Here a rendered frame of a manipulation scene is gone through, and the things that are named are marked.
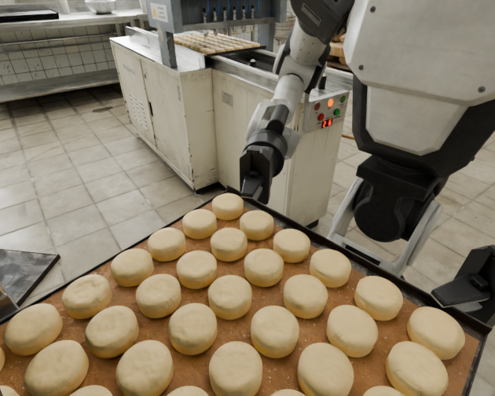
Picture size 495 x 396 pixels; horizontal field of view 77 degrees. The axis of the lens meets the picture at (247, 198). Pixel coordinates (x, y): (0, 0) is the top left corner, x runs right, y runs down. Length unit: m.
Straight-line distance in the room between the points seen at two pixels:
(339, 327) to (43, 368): 0.28
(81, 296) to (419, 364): 0.35
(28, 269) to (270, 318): 1.75
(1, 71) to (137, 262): 4.41
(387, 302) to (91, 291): 0.33
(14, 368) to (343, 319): 0.33
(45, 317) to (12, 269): 1.65
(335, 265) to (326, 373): 0.13
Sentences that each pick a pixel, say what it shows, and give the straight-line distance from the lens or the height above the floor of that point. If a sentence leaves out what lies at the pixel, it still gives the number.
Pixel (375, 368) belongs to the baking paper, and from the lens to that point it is 0.37.
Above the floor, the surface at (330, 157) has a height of 0.50.
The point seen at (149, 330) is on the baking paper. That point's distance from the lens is 0.38.
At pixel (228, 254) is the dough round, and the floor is 0.97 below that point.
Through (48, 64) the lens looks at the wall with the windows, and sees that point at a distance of 4.76.
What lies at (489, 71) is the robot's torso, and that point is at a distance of 0.51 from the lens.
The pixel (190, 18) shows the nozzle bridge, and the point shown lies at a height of 1.07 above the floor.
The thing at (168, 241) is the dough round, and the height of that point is 0.97.
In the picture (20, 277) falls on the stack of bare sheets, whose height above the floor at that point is 0.02.
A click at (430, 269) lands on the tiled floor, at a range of 1.93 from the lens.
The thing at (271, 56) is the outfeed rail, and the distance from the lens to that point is 1.90.
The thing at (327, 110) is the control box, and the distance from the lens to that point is 1.44.
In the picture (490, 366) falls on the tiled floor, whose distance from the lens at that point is 1.70.
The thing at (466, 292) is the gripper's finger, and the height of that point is 0.97.
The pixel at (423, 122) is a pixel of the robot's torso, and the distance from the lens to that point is 0.55.
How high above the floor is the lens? 1.27
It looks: 36 degrees down
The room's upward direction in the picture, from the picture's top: straight up
